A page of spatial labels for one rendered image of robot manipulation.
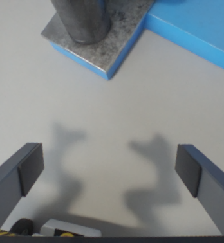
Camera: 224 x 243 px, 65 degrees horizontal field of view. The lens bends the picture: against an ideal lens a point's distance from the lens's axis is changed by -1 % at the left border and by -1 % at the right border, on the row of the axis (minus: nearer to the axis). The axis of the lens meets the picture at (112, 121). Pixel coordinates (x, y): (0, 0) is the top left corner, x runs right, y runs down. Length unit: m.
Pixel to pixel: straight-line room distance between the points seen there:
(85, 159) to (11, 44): 0.83
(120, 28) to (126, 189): 0.79
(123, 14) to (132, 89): 0.36
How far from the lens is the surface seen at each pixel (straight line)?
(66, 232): 0.91
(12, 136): 1.13
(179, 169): 0.17
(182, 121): 0.98
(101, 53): 0.90
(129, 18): 0.99
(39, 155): 0.17
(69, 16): 0.79
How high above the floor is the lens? 0.93
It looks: 80 degrees down
